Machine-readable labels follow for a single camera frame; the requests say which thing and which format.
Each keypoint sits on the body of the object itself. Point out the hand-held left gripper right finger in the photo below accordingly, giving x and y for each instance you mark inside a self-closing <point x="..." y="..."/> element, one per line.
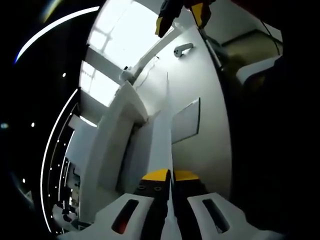
<point x="225" y="207"/>

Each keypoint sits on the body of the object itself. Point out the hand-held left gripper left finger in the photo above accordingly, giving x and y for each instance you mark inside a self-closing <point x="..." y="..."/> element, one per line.
<point x="140" y="200"/>

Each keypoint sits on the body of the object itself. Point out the white paper sheet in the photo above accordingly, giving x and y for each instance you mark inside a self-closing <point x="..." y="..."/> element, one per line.
<point x="162" y="150"/>

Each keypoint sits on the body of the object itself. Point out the white printer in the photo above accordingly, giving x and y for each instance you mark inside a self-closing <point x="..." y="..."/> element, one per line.
<point x="110" y="150"/>

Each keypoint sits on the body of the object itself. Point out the white handheld controller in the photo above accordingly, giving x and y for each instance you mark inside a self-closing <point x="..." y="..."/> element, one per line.
<point x="178" y="51"/>

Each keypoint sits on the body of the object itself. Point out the small white appliance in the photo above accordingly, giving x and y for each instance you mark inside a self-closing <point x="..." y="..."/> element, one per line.
<point x="126" y="74"/>

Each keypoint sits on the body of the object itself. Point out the person's dark clothing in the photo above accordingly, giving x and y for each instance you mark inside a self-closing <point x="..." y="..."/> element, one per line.
<point x="275" y="150"/>

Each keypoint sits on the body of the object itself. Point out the white office chair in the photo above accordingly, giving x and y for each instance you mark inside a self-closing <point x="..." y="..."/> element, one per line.
<point x="255" y="68"/>

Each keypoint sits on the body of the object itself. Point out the long ceiling light strip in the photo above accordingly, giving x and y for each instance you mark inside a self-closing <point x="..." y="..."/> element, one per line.
<point x="47" y="155"/>
<point x="50" y="27"/>

